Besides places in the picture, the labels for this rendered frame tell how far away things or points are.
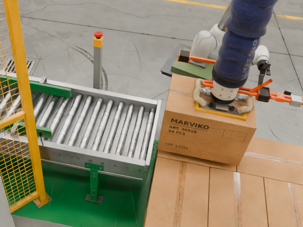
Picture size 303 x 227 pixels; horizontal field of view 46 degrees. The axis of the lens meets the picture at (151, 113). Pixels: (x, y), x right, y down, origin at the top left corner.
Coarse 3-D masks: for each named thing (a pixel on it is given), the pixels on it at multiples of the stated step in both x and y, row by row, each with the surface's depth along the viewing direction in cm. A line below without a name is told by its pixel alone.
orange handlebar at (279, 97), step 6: (198, 60) 255; (204, 60) 254; (210, 60) 254; (204, 84) 234; (210, 84) 234; (240, 90) 234; (276, 96) 237; (282, 96) 233; (288, 96) 235; (282, 102) 234; (288, 102) 233
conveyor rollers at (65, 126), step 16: (32, 96) 293; (80, 96) 300; (0, 112) 278; (48, 112) 282; (96, 112) 289; (128, 112) 293; (64, 128) 272; (80, 128) 277; (112, 128) 278; (128, 128) 282; (80, 144) 264; (96, 144) 265; (144, 144) 271
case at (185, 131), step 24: (168, 96) 242; (192, 96) 245; (168, 120) 238; (192, 120) 235; (216, 120) 231; (240, 120) 234; (168, 144) 254; (192, 144) 250; (216, 144) 246; (240, 144) 242
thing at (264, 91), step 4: (260, 88) 236; (264, 88) 237; (268, 88) 237; (256, 92) 237; (260, 92) 233; (264, 92) 234; (268, 92) 234; (256, 96) 235; (260, 96) 231; (264, 96) 230; (268, 96) 230; (260, 100) 233; (264, 100) 233; (268, 100) 233
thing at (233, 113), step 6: (210, 102) 235; (198, 108) 235; (204, 108) 235; (210, 108) 235; (228, 108) 237; (234, 108) 238; (216, 114) 235; (222, 114) 234; (228, 114) 233; (234, 114) 234; (240, 114) 234
